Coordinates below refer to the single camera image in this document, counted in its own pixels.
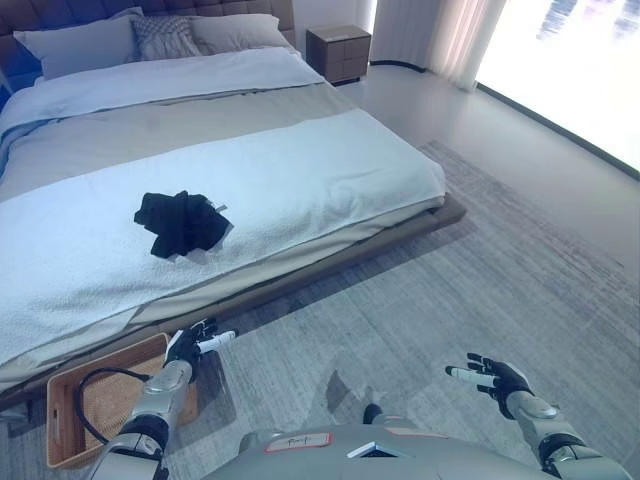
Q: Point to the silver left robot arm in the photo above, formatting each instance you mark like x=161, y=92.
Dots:
x=162, y=385

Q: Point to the white folded bed sheet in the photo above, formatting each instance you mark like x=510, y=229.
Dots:
x=175, y=77

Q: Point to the grey robot torso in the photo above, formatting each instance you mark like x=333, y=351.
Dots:
x=310, y=457

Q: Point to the light sheer curtain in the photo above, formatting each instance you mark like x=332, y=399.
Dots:
x=440, y=35

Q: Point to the wooden bedside box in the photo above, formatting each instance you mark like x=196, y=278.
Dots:
x=107, y=395

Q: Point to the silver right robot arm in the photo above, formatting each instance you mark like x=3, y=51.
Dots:
x=542, y=415

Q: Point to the bright floor-length window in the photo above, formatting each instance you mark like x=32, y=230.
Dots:
x=575, y=65

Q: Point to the beige pillow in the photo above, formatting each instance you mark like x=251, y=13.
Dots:
x=240, y=32

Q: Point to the brown wooden nightstand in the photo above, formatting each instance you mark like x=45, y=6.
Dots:
x=340, y=52

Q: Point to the brown bed platform frame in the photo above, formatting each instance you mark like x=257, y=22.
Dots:
x=450, y=215

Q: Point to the brown tufted headboard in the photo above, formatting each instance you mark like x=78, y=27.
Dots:
x=225, y=10

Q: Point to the black garment with white tag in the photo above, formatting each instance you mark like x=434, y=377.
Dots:
x=182, y=225

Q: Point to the patterned grey cushion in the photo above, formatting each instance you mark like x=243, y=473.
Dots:
x=162, y=40

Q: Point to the grey striped rug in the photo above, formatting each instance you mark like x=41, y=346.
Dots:
x=475, y=280

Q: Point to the black curved floor rail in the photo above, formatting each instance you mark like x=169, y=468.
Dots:
x=400, y=65

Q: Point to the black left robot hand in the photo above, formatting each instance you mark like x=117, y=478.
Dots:
x=182, y=345

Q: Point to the white fleece blanket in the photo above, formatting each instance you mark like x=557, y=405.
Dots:
x=310, y=170

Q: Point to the large pale grey pillow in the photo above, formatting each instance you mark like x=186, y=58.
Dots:
x=75, y=47

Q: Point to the large bed with blanket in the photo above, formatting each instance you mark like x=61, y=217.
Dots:
x=150, y=125

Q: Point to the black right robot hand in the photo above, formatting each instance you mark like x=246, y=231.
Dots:
x=507, y=380

